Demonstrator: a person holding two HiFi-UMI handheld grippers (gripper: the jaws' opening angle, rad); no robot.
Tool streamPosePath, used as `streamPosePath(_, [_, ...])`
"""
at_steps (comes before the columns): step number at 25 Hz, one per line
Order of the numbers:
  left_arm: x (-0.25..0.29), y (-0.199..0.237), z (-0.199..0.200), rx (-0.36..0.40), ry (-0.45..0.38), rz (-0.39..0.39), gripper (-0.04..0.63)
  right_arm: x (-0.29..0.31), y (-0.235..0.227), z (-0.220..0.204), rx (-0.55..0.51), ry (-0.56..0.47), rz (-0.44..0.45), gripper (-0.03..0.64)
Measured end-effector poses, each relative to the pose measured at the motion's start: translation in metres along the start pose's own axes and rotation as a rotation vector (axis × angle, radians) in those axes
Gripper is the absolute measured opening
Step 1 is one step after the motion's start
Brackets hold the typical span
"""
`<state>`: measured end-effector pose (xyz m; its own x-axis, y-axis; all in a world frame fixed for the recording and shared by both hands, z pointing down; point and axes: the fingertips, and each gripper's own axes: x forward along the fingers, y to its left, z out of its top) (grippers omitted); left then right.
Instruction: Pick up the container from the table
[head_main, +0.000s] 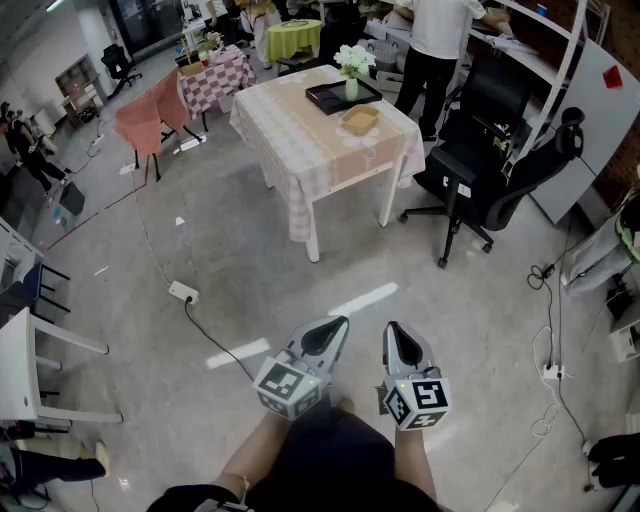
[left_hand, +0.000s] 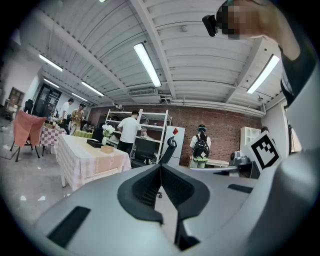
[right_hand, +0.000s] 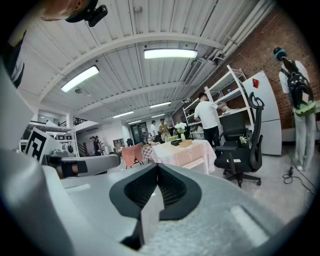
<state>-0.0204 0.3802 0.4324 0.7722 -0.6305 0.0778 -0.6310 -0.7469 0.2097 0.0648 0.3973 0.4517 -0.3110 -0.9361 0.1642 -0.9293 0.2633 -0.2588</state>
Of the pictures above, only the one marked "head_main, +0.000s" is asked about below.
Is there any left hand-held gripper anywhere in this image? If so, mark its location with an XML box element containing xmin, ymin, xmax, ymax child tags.
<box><xmin>252</xmin><ymin>315</ymin><xmax>350</xmax><ymax>420</ymax></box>

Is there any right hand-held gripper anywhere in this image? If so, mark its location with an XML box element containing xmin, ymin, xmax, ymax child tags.
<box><xmin>375</xmin><ymin>320</ymin><xmax>453</xmax><ymax>432</ymax></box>

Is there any yellow shallow dish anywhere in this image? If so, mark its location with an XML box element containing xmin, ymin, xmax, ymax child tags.
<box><xmin>340</xmin><ymin>104</ymin><xmax>380</xmax><ymax>136</ymax></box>

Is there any person's right forearm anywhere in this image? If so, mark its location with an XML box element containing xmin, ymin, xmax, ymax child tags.
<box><xmin>394</xmin><ymin>424</ymin><xmax>440</xmax><ymax>507</ymax></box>

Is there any person's left forearm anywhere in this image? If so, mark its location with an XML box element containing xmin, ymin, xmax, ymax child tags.
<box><xmin>212</xmin><ymin>409</ymin><xmax>295</xmax><ymax>501</ymax></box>

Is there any person's black clothing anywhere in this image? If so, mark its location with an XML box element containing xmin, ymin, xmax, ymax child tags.
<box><xmin>147</xmin><ymin>399</ymin><xmax>444</xmax><ymax>512</ymax></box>

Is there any grey chest pack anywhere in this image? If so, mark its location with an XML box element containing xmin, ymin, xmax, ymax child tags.
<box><xmin>192</xmin><ymin>498</ymin><xmax>251</xmax><ymax>512</ymax></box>

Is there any black office chair with headrest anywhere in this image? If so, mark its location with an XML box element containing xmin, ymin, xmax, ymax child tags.
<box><xmin>398</xmin><ymin>107</ymin><xmax>586</xmax><ymax>270</ymax></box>

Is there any table with beige checked cloth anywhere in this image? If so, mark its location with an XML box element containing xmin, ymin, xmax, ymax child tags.
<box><xmin>228</xmin><ymin>63</ymin><xmax>427</xmax><ymax>264</ymax></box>

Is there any black rectangular tray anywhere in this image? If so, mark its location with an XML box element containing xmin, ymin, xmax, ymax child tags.
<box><xmin>304</xmin><ymin>78</ymin><xmax>384</xmax><ymax>117</ymax></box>

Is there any black mesh office chair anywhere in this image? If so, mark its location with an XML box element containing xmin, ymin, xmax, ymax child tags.
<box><xmin>437</xmin><ymin>62</ymin><xmax>534</xmax><ymax>156</ymax></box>

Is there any salmon cloth covered chair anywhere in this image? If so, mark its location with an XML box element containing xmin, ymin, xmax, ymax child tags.
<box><xmin>114</xmin><ymin>67</ymin><xmax>209</xmax><ymax>182</ymax></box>

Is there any pink checkered cloth table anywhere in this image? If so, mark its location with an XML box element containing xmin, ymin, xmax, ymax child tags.
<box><xmin>174</xmin><ymin>43</ymin><xmax>258</xmax><ymax>134</ymax></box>

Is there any dark grey bin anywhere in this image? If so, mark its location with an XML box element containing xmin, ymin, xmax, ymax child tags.
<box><xmin>58</xmin><ymin>180</ymin><xmax>86</xmax><ymax>217</ymax></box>

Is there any white flower bouquet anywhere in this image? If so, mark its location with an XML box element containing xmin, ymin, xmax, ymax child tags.
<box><xmin>333</xmin><ymin>43</ymin><xmax>377</xmax><ymax>80</ymax></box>

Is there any grey partition panel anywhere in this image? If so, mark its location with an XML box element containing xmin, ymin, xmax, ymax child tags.
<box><xmin>529</xmin><ymin>37</ymin><xmax>640</xmax><ymax>226</ymax></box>

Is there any blue chair with black legs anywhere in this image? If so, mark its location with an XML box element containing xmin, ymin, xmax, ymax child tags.
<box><xmin>0</xmin><ymin>262</ymin><xmax>71</xmax><ymax>321</ymax></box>

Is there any white side table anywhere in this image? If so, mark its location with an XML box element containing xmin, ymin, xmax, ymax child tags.
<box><xmin>0</xmin><ymin>305</ymin><xmax>124</xmax><ymax>424</ymax></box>

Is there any black high-back office chair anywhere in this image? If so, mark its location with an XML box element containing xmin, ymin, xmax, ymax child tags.
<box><xmin>277</xmin><ymin>17</ymin><xmax>369</xmax><ymax>76</ymax></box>

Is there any green cloth round table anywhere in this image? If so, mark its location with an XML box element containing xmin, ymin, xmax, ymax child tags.
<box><xmin>264</xmin><ymin>18</ymin><xmax>324</xmax><ymax>69</ymax></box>

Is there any white metal shelf rack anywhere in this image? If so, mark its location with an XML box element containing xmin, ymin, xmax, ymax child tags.
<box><xmin>469</xmin><ymin>0</ymin><xmax>611</xmax><ymax>151</ymax></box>

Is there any flower pot with pale blooms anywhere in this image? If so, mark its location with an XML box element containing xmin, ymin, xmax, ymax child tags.
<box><xmin>197</xmin><ymin>30</ymin><xmax>225</xmax><ymax>55</ymax></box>

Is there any wooden shelf cabinet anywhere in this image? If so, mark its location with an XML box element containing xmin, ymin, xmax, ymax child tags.
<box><xmin>54</xmin><ymin>53</ymin><xmax>109</xmax><ymax>129</ymax></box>

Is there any black swivel office chair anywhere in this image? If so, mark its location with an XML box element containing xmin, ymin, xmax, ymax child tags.
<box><xmin>100</xmin><ymin>43</ymin><xmax>144</xmax><ymax>99</ymax></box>

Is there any black power cable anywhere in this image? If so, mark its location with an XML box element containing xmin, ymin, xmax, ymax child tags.
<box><xmin>184</xmin><ymin>299</ymin><xmax>256</xmax><ymax>381</ymax></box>

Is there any white power cable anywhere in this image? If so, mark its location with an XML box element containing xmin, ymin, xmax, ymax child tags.
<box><xmin>130</xmin><ymin>169</ymin><xmax>174</xmax><ymax>289</ymax></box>

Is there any wire basket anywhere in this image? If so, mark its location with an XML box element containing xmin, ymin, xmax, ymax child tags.
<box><xmin>367</xmin><ymin>39</ymin><xmax>401</xmax><ymax>71</ymax></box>

